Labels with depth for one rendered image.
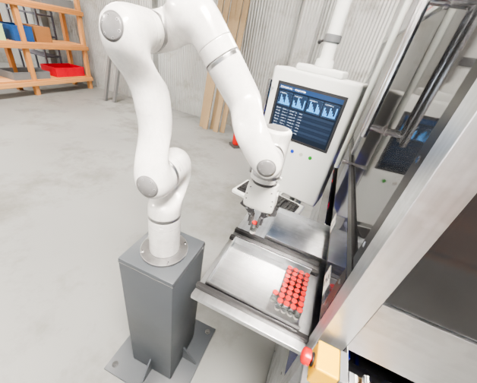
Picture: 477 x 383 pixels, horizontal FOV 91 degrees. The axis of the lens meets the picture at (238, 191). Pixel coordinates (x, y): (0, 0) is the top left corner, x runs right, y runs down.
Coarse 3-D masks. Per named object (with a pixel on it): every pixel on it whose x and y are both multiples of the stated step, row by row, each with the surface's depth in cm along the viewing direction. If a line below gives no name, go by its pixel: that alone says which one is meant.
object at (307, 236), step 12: (276, 216) 126; (288, 216) 128; (300, 216) 125; (276, 228) 117; (288, 228) 119; (300, 228) 121; (312, 228) 122; (324, 228) 122; (276, 240) 105; (288, 240) 111; (300, 240) 113; (312, 240) 114; (324, 240) 116; (300, 252) 103; (312, 252) 107; (324, 252) 108; (324, 264) 101
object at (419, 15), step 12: (444, 0) 58; (420, 12) 60; (408, 36) 63; (408, 48) 65; (396, 60) 67; (396, 72) 68; (384, 84) 70; (384, 96) 71; (372, 120) 75; (384, 132) 76
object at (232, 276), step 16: (240, 240) 102; (224, 256) 95; (240, 256) 98; (256, 256) 100; (272, 256) 99; (224, 272) 90; (240, 272) 91; (256, 272) 93; (272, 272) 94; (304, 272) 96; (224, 288) 84; (240, 288) 85; (256, 288) 87; (272, 288) 88; (256, 304) 81; (272, 304) 82; (288, 320) 78
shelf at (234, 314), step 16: (240, 224) 116; (288, 256) 103; (208, 272) 89; (320, 272) 98; (320, 288) 92; (208, 304) 79; (224, 304) 80; (304, 304) 85; (320, 304) 86; (240, 320) 76; (256, 320) 77; (304, 320) 80; (272, 336) 73; (288, 336) 74
